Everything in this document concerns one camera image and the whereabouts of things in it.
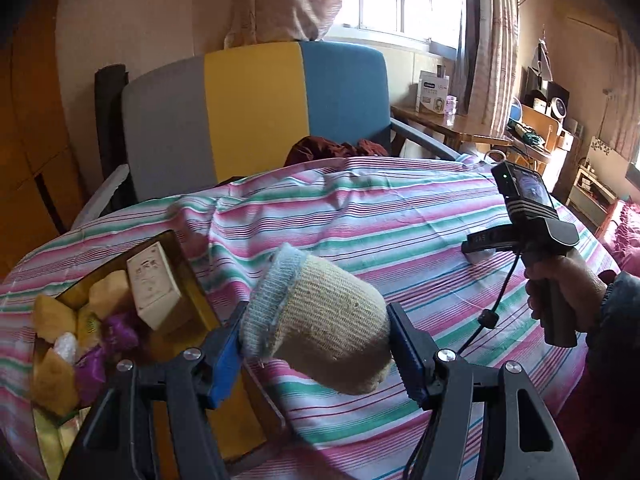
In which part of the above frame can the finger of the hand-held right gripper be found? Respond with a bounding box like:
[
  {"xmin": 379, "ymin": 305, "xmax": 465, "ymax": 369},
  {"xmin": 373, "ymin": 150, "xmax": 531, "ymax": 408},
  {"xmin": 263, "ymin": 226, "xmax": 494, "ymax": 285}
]
[{"xmin": 461, "ymin": 231, "xmax": 518, "ymax": 256}]

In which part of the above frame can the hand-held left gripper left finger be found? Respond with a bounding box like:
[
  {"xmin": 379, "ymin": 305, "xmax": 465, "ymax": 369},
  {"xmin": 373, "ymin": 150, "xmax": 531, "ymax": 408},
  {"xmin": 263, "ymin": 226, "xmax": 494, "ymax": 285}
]
[{"xmin": 59, "ymin": 300, "xmax": 248, "ymax": 480}]

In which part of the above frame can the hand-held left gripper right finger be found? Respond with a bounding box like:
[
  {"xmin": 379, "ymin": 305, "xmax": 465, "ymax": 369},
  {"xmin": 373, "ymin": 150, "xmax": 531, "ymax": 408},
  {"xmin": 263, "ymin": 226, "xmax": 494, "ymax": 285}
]
[{"xmin": 385, "ymin": 301, "xmax": 583, "ymax": 480}]

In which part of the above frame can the gold tin box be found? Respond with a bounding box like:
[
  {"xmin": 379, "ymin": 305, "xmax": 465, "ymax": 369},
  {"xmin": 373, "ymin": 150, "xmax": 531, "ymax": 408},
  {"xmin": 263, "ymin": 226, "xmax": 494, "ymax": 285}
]
[{"xmin": 30, "ymin": 230, "xmax": 288, "ymax": 480}]

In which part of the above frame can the beige sock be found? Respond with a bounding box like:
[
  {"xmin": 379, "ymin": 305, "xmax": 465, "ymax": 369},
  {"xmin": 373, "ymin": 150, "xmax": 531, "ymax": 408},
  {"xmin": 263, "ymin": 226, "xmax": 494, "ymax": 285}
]
[{"xmin": 239, "ymin": 242, "xmax": 393, "ymax": 396}]

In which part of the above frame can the white cardboard box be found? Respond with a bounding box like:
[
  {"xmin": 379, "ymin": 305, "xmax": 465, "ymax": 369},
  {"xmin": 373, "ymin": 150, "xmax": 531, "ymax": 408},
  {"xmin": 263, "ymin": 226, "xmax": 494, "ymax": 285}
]
[{"xmin": 126, "ymin": 241, "xmax": 183, "ymax": 332}]

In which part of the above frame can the purple snack packet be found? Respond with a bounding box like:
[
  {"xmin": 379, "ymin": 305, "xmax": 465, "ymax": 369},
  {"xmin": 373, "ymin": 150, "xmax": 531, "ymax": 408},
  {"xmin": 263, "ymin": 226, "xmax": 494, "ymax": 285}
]
[
  {"xmin": 74, "ymin": 347, "xmax": 113, "ymax": 406},
  {"xmin": 102, "ymin": 312, "xmax": 141, "ymax": 356}
]

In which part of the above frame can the yellow sponge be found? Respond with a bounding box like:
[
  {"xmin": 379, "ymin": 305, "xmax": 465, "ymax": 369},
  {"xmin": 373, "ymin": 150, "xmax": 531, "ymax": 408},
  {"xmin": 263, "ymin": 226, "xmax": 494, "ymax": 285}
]
[
  {"xmin": 89, "ymin": 270, "xmax": 135, "ymax": 321},
  {"xmin": 32, "ymin": 294, "xmax": 78, "ymax": 346},
  {"xmin": 31, "ymin": 347, "xmax": 81, "ymax": 417}
]

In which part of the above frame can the white plastic bag wad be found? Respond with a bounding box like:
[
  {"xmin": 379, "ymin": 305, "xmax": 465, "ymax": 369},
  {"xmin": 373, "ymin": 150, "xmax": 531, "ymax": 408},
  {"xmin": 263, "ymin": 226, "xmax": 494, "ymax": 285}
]
[{"xmin": 52, "ymin": 334, "xmax": 80, "ymax": 365}]

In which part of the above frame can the person's right forearm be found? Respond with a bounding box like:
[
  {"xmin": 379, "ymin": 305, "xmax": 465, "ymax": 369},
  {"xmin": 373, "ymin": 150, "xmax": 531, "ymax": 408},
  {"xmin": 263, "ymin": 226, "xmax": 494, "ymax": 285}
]
[{"xmin": 585, "ymin": 270, "xmax": 640, "ymax": 411}]

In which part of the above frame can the person's right hand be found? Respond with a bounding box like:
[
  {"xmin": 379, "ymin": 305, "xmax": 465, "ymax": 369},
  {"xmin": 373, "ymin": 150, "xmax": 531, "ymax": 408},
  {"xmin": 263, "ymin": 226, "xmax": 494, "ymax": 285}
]
[{"xmin": 524, "ymin": 254, "xmax": 608, "ymax": 333}]

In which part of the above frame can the green folded umbrella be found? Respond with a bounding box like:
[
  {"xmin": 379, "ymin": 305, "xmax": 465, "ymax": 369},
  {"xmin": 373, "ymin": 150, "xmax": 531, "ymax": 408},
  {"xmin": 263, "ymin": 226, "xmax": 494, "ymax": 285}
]
[{"xmin": 507, "ymin": 122, "xmax": 543, "ymax": 146}]

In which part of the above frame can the white low shelf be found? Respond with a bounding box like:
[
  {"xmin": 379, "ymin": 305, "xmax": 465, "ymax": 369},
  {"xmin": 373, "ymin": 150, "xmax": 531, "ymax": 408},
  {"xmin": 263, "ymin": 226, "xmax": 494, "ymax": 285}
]
[{"xmin": 565, "ymin": 160, "xmax": 621, "ymax": 228}]

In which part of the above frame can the wooden side table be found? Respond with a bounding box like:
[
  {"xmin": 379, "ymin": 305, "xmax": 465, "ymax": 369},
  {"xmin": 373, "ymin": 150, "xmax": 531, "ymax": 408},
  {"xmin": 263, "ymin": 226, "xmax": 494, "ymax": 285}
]
[{"xmin": 390, "ymin": 104, "xmax": 516, "ymax": 153}]

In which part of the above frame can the red floral bedspread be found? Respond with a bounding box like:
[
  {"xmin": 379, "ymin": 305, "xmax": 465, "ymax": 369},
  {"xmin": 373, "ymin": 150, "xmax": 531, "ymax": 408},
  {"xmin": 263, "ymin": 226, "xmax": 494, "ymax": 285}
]
[{"xmin": 597, "ymin": 200, "xmax": 640, "ymax": 273}]

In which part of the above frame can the striped tablecloth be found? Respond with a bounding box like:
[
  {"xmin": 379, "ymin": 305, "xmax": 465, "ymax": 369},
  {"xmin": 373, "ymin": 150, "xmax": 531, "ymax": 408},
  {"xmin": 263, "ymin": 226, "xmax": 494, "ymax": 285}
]
[{"xmin": 0, "ymin": 155, "xmax": 621, "ymax": 480}]

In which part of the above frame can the white carton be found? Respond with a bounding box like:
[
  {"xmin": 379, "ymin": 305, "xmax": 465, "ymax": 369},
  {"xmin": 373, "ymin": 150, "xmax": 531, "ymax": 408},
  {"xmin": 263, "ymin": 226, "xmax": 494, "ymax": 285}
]
[{"xmin": 416, "ymin": 71, "xmax": 451, "ymax": 113}]

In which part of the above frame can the striped curtain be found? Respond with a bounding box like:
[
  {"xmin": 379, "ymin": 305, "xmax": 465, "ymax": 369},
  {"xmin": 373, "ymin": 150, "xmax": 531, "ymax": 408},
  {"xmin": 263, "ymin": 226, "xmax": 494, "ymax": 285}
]
[{"xmin": 462, "ymin": 0, "xmax": 526, "ymax": 131}]

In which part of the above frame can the dark red cloth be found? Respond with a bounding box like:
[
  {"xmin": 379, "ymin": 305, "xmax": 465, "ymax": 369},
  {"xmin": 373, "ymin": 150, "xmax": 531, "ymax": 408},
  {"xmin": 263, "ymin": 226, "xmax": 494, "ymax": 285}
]
[{"xmin": 284, "ymin": 136, "xmax": 391, "ymax": 167}]

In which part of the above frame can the grey yellow blue chair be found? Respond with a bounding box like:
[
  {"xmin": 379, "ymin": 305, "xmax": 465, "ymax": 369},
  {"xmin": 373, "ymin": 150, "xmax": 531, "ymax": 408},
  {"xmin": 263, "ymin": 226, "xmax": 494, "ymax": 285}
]
[{"xmin": 75, "ymin": 40, "xmax": 461, "ymax": 221}]

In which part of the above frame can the wooden wardrobe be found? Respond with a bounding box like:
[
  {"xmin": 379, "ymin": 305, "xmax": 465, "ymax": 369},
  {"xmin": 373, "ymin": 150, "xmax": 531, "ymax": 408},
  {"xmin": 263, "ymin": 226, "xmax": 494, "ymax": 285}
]
[{"xmin": 0, "ymin": 0, "xmax": 101, "ymax": 281}]

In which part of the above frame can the tied patterned curtain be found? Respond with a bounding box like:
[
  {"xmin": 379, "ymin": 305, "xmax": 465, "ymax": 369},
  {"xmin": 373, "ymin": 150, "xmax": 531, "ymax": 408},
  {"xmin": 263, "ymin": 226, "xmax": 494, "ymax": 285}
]
[{"xmin": 222, "ymin": 0, "xmax": 346, "ymax": 51}]

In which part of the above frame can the black cable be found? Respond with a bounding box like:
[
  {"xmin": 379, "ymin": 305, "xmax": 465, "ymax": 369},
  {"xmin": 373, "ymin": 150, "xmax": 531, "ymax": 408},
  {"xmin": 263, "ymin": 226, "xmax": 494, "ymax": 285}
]
[{"xmin": 402, "ymin": 252, "xmax": 523, "ymax": 480}]

